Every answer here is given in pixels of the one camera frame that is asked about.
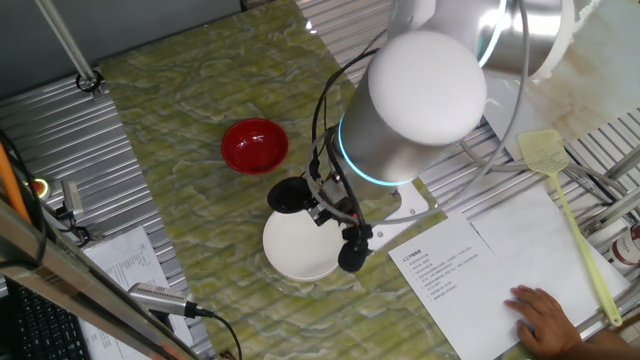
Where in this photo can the person's bare forearm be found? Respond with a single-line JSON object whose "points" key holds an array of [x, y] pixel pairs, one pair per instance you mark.
{"points": [[610, 347]]}

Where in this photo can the black round knob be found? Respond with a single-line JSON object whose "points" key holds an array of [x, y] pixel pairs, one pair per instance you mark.
{"points": [[352, 256]]}

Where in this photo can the green marble pattern mat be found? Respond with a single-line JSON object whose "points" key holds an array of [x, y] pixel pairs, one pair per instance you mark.
{"points": [[200, 240]]}

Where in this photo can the yellow fly swatter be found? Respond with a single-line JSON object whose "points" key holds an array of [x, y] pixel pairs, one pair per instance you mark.
{"points": [[542, 150]]}

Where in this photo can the red emergency stop button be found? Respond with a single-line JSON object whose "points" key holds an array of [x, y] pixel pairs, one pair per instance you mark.
{"points": [[39, 188]]}

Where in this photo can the person's bare hand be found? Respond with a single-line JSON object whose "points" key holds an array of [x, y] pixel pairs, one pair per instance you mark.
{"points": [[545, 325]]}

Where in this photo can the orange tube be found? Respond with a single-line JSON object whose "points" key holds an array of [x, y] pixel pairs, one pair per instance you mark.
{"points": [[10, 185]]}

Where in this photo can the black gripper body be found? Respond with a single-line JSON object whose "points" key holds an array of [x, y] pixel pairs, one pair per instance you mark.
{"points": [[336, 192]]}

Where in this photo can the steel frame bar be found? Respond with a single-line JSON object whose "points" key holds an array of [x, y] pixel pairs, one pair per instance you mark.
{"points": [[75, 280]]}

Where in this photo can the white paper with Chinese text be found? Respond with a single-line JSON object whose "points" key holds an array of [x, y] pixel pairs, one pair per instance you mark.
{"points": [[450, 300]]}

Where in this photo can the metal camera mount clamp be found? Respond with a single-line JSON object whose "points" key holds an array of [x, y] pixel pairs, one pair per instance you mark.
{"points": [[75, 230]]}

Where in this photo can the silver metal rod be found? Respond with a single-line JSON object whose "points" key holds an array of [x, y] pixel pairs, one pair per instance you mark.
{"points": [[65, 40]]}

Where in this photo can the white bowl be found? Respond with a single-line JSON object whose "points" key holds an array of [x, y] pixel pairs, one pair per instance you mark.
{"points": [[300, 250]]}

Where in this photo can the silver ribbed camera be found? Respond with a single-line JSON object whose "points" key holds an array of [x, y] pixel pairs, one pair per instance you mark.
{"points": [[72, 197], [160, 299]]}

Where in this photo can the red bowl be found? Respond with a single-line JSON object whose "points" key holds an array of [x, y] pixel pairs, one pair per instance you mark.
{"points": [[255, 145]]}

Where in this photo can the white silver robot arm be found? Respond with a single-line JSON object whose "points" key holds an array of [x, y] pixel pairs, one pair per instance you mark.
{"points": [[425, 90]]}

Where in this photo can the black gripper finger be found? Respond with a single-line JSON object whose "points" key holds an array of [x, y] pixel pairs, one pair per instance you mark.
{"points": [[322, 216], [314, 204]]}

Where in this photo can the black keyboard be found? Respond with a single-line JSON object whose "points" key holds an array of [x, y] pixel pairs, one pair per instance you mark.
{"points": [[40, 330]]}

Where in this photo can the aluminium extrusion bar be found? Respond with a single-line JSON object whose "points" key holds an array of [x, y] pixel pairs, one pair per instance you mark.
{"points": [[625, 162], [612, 212]]}

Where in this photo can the printed table paper sheet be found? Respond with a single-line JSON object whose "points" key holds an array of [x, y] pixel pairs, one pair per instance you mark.
{"points": [[125, 260]]}

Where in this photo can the blank white paper sheet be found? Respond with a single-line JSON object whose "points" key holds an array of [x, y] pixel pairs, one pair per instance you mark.
{"points": [[530, 240]]}

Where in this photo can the beige marble pattern sheet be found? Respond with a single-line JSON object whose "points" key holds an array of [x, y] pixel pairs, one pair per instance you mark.
{"points": [[600, 75]]}

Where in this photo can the red and white can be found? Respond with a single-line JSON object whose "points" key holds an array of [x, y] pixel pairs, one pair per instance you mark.
{"points": [[627, 247]]}

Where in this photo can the black ladle spoon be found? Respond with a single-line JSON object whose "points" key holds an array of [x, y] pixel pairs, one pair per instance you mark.
{"points": [[290, 195]]}

